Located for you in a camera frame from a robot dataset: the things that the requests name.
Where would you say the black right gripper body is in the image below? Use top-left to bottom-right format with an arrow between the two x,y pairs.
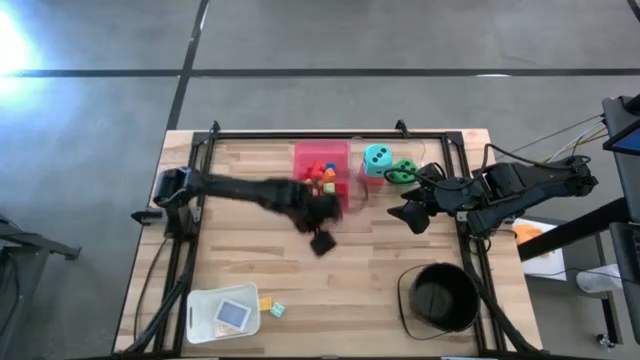
417,175 -> 474,217

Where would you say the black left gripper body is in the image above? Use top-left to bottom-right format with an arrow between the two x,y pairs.
292,191 -> 345,235

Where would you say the green plush die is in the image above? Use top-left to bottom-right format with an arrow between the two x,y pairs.
389,158 -> 419,185

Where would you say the teal plush die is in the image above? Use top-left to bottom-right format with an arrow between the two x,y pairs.
362,144 -> 394,179

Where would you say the clear plastic container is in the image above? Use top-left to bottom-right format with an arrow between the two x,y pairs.
348,135 -> 427,211

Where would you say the pink plastic bin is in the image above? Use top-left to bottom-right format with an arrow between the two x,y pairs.
292,139 -> 352,215

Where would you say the black pumpkin face bucket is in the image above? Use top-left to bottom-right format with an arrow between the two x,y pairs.
397,262 -> 482,342

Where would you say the orange soft object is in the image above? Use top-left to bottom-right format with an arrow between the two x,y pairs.
514,223 -> 545,246

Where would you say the square grey-framed tile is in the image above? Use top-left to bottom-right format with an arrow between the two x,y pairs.
213,298 -> 252,332

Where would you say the white side table top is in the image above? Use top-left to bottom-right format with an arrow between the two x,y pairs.
512,218 -> 569,282

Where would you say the black slanted stand bar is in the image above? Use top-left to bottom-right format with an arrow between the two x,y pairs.
517,197 -> 631,262

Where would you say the white plastic container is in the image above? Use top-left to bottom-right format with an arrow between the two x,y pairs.
186,282 -> 262,345

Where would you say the white crumpled bag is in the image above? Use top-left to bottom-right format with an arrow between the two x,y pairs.
576,263 -> 624,295

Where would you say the black table edge clamp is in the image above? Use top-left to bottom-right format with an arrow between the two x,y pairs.
130,209 -> 166,225

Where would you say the black computer cart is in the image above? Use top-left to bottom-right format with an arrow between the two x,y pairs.
602,94 -> 640,301

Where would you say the blue screen tablet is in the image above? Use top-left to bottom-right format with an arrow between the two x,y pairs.
603,119 -> 640,156

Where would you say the black floor stand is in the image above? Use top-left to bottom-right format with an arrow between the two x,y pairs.
0,214 -> 82,360

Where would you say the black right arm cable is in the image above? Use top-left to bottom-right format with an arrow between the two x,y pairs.
482,143 -> 591,172

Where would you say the black aluminium rig frame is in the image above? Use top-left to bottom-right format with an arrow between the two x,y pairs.
122,118 -> 544,360

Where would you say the floor cable bundle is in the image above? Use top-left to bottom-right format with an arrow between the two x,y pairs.
494,113 -> 609,186

